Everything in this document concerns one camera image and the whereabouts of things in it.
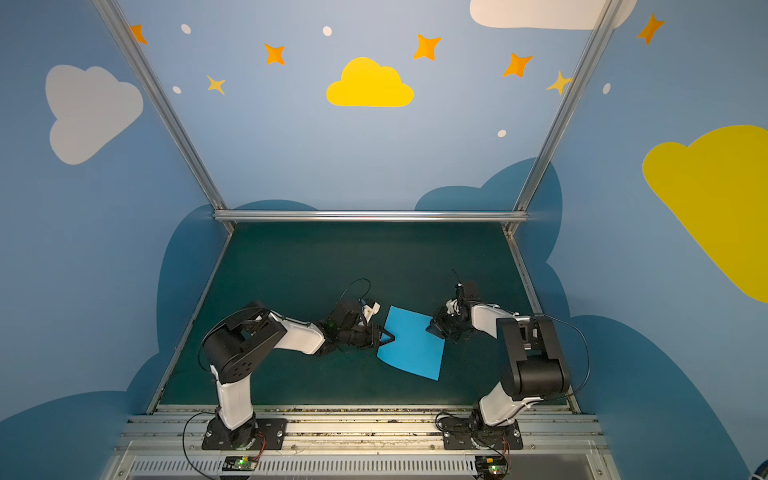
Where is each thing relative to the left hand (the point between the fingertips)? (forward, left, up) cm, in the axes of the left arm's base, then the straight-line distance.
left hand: (393, 342), depth 88 cm
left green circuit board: (-30, +37, -4) cm, 48 cm away
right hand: (+6, -11, -2) cm, 13 cm away
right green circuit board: (-30, -24, -3) cm, 38 cm away
